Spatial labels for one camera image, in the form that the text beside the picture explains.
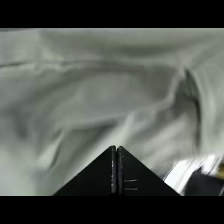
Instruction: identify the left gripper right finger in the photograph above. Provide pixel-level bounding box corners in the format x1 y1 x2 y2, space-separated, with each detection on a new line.
116 145 181 197

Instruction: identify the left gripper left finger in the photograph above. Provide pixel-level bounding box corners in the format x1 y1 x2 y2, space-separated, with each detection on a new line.
53 145 118 197

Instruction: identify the grey-green shirt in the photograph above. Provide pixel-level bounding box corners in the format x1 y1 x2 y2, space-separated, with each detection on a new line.
0 28 224 197

